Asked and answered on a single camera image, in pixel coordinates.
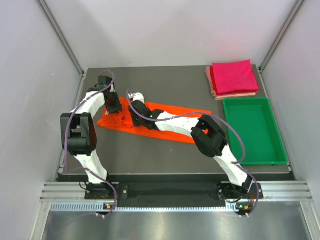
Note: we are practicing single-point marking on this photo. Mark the right aluminium frame post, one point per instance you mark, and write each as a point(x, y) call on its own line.
point(298, 5)

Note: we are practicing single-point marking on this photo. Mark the left aluminium frame post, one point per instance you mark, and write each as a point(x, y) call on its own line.
point(43, 5)

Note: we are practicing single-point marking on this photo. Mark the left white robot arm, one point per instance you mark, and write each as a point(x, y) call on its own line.
point(79, 138)

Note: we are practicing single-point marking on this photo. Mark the orange t shirt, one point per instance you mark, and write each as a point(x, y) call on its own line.
point(177, 130)

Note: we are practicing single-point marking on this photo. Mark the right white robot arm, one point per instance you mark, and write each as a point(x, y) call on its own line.
point(207, 135)

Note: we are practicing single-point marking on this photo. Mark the aluminium frame post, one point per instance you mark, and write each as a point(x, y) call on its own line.
point(43, 5)
point(298, 5)

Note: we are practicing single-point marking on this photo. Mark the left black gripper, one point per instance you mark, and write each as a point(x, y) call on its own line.
point(117, 106)

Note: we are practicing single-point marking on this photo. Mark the red folded t shirt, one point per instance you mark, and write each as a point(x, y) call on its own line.
point(213, 80)

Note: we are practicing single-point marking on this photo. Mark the grey slotted cable duct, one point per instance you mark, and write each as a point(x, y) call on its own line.
point(103, 207)

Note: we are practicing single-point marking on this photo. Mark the pink folded t shirt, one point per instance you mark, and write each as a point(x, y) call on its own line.
point(221, 97)

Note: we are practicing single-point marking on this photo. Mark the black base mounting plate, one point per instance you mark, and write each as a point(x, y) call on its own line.
point(174, 190)

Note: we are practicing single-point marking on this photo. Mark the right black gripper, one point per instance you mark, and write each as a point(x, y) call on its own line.
point(135, 123)

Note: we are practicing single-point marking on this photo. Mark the magenta folded t shirt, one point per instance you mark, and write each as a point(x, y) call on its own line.
point(234, 77)

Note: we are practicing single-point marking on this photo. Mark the green plastic tray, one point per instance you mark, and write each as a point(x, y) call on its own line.
point(253, 119)

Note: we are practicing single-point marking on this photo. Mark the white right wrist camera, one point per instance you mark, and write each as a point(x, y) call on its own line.
point(137, 96)

